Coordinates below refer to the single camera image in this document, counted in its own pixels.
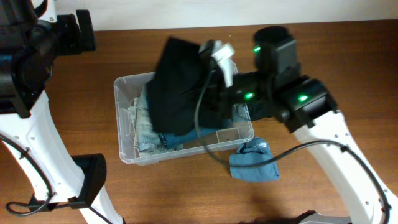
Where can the clear plastic storage bin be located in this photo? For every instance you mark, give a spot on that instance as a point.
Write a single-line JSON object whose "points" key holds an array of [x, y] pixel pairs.
{"points": [[126, 91]]}

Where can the light blue jeans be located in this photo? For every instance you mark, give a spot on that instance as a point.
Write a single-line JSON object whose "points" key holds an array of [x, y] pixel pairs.
{"points": [[148, 141]]}

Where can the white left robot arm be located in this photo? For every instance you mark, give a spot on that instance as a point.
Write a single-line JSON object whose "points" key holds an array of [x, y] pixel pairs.
{"points": [[33, 35]]}

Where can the blue cloth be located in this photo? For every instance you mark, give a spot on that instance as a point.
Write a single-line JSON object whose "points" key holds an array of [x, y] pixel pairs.
{"points": [[255, 151]]}

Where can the large black garment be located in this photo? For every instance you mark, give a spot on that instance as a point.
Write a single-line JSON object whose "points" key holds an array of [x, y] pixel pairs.
{"points": [[175, 94]]}

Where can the dark blue jeans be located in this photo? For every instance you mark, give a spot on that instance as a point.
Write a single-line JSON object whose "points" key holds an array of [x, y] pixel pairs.
{"points": [[170, 140]]}

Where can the small black cloth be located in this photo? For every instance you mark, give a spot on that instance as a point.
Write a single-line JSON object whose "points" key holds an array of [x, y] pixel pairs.
{"points": [[259, 110]]}

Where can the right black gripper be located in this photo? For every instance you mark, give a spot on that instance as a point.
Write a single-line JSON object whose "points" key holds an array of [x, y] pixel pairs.
{"points": [[215, 91]]}

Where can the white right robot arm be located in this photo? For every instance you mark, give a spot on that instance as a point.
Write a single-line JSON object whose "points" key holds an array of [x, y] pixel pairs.
{"points": [[308, 110]]}

